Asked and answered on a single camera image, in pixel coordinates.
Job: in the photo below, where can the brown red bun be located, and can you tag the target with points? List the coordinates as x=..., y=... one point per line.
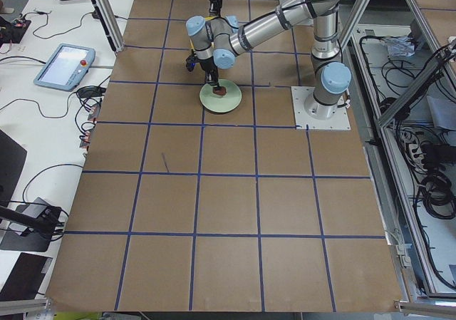
x=219, y=90

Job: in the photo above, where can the right side frame post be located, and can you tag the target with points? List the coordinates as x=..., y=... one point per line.
x=354, y=17

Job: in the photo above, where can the black power adapter left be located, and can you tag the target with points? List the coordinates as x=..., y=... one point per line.
x=90, y=92

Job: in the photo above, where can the light green plate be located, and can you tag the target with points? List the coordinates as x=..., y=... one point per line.
x=221, y=104

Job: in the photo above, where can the black camera stand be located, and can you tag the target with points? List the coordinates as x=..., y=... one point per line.
x=32, y=227

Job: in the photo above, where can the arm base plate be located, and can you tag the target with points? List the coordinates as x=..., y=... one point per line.
x=309, y=115

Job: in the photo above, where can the crumpled white paper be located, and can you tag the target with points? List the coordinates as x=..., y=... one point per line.
x=399, y=46

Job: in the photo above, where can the aluminium frame post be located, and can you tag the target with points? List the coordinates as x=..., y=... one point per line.
x=109, y=24

